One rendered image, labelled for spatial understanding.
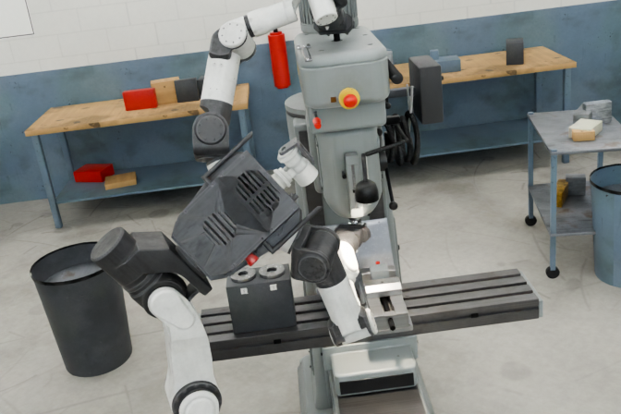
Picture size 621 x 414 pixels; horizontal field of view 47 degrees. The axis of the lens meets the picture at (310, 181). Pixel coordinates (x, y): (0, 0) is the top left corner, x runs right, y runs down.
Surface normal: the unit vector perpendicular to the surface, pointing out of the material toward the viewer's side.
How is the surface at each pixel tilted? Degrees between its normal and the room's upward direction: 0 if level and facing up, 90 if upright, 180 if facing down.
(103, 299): 94
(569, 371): 0
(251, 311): 90
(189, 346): 114
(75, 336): 94
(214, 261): 74
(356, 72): 90
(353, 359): 0
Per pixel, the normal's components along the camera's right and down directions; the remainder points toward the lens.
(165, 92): 0.22, 0.33
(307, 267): -0.22, 0.41
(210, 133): 0.11, -0.12
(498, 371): -0.11, -0.93
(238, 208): -0.18, 0.11
